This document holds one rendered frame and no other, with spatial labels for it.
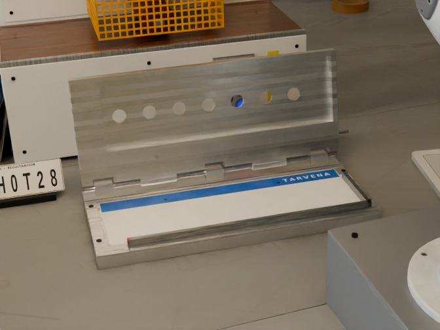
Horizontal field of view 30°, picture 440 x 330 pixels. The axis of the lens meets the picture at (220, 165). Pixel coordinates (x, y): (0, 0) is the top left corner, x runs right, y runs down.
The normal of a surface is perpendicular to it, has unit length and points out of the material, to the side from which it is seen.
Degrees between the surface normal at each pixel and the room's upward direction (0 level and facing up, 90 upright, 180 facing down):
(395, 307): 3
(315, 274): 0
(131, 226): 0
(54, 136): 90
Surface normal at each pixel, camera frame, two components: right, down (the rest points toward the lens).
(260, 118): 0.24, 0.25
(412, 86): -0.03, -0.89
